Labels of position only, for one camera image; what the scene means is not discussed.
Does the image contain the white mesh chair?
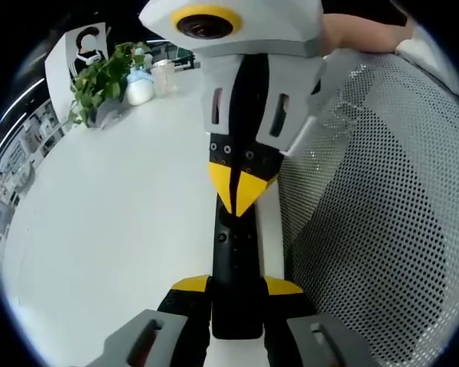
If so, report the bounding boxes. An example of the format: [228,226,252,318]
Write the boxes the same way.
[278,22,459,367]

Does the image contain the black remote control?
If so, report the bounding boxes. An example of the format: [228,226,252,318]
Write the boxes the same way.
[210,190,265,341]

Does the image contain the white spray bottle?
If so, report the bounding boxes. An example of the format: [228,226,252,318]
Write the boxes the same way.
[125,67,155,106]

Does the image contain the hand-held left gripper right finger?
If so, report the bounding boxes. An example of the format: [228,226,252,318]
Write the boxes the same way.
[261,275,376,367]

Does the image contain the display shelves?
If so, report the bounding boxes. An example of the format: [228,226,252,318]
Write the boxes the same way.
[0,102,65,235]

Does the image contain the potted green plant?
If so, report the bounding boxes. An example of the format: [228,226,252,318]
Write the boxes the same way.
[67,41,154,130]

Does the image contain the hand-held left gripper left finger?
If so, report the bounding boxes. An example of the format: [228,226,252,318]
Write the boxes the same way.
[86,274,214,367]

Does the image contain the white neck device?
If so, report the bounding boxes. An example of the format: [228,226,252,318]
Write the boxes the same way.
[75,50,103,65]

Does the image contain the clear plastic cup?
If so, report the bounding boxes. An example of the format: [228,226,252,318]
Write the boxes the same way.
[150,60,177,97]

